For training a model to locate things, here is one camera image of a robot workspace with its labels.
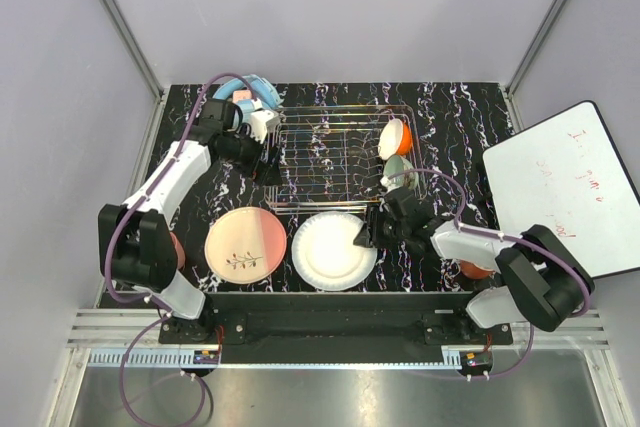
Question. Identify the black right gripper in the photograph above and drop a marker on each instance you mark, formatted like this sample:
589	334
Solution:
375	215

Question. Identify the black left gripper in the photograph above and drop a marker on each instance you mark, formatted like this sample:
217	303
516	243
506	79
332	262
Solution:
267	173

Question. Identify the white paper plate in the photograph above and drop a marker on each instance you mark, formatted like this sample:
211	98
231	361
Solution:
324	254

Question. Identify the green ceramic bowl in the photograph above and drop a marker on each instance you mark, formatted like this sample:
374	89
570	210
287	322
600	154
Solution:
399	167

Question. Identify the orange and white bowl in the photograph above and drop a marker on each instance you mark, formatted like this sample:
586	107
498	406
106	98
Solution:
395	139

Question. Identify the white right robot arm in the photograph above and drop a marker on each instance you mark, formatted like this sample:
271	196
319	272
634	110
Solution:
543	283

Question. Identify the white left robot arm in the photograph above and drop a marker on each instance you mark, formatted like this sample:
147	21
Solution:
138	257

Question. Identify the small pink box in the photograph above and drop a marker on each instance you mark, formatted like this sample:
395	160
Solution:
241	95

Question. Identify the blue headphones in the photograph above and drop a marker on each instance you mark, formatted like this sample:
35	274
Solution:
267	96

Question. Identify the pink and cream plate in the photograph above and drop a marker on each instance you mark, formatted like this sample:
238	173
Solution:
245	245

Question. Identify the orange ceramic mug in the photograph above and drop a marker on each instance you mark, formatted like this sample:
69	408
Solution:
473	271

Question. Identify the pink plastic cup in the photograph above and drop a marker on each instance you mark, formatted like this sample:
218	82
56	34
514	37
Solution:
180	253

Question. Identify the white whiteboard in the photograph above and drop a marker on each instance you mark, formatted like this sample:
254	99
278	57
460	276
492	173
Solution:
565	173

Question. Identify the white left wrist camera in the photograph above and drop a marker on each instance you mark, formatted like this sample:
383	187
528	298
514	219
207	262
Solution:
262	123

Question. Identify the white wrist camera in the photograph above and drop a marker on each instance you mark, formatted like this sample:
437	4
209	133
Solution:
262	123
390	184

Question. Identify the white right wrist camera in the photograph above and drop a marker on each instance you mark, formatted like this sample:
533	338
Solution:
390	184

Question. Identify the wire dish rack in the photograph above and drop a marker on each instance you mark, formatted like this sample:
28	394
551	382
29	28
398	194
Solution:
329	159

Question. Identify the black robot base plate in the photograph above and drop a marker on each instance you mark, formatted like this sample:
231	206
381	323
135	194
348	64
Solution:
334	328

